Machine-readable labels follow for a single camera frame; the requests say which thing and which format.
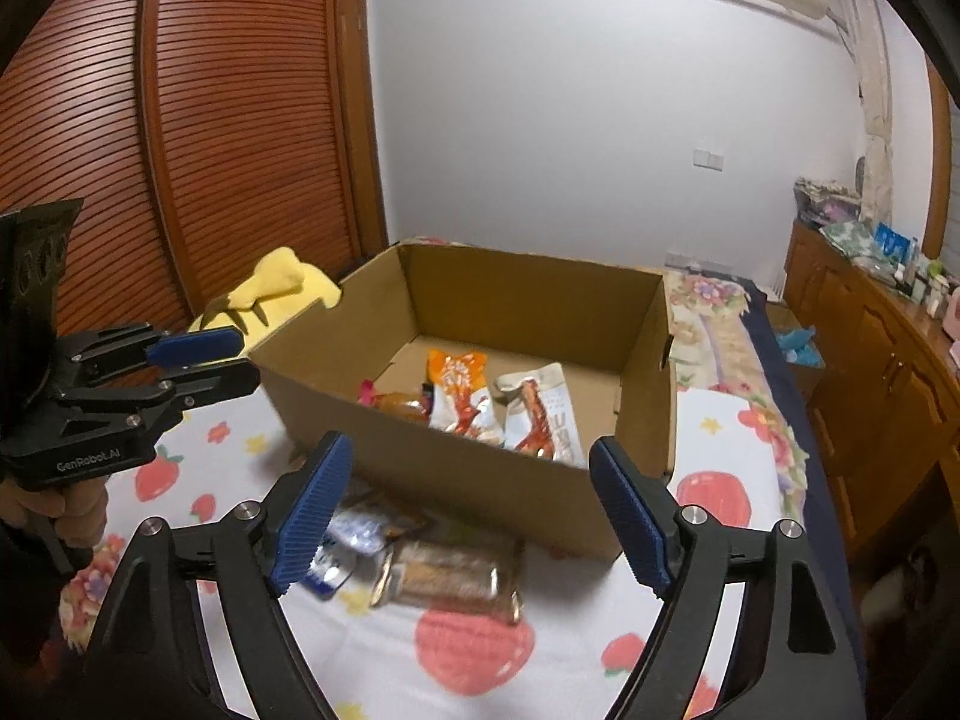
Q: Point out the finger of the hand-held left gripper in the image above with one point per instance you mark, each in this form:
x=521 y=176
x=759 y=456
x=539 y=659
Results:
x=214 y=384
x=196 y=345

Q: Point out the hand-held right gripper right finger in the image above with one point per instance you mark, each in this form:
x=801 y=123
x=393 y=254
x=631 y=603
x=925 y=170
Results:
x=630 y=521

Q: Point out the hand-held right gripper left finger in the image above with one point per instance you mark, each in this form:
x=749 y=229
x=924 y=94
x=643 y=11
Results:
x=315 y=514

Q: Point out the white packet with black print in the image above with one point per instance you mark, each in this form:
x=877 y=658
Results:
x=540 y=420

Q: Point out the red packet with orange contents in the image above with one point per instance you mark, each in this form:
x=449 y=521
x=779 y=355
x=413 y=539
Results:
x=401 y=403

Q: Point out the brown cracker packet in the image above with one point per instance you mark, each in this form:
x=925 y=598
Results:
x=450 y=577

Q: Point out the orange and white packet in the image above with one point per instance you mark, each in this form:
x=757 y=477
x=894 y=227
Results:
x=454 y=382

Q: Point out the cardboard box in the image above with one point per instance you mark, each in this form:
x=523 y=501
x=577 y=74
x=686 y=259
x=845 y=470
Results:
x=525 y=300

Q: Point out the person's left hand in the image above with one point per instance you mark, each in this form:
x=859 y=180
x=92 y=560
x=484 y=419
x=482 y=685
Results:
x=75 y=517

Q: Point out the small silver blue packet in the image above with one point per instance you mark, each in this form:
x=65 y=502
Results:
x=330 y=574

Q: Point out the yellow plush pillow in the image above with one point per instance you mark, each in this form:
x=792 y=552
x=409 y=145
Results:
x=281 y=285

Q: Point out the dark blue bed skirt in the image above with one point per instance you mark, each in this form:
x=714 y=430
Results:
x=787 y=427

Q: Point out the white flower print bedsheet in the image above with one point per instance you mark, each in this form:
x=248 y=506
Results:
x=465 y=660

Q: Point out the pastel floral quilt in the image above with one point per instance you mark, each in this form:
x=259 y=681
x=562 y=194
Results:
x=720 y=330

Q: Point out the brown louvered wooden wardrobe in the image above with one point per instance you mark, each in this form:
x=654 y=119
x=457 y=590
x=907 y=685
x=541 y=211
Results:
x=187 y=127

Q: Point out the blue cloth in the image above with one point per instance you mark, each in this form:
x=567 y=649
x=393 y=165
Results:
x=799 y=345

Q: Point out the long wooden cabinet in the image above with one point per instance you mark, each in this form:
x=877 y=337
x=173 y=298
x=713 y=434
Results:
x=862 y=360

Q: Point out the green patterned cloth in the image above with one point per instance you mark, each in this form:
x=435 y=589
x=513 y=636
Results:
x=855 y=240

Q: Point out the pile of folded cloths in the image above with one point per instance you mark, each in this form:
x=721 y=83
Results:
x=825 y=199

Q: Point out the blue and white box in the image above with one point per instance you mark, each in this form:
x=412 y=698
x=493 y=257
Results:
x=895 y=242

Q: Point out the pink bottle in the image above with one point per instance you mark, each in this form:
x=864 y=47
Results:
x=955 y=309

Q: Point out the beige patterned curtain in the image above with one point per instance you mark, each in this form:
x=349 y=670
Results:
x=874 y=127

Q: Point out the white wall switch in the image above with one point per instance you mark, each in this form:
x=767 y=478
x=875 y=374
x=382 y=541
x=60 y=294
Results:
x=708 y=158

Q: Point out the wooden window frame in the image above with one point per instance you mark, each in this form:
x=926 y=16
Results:
x=937 y=165

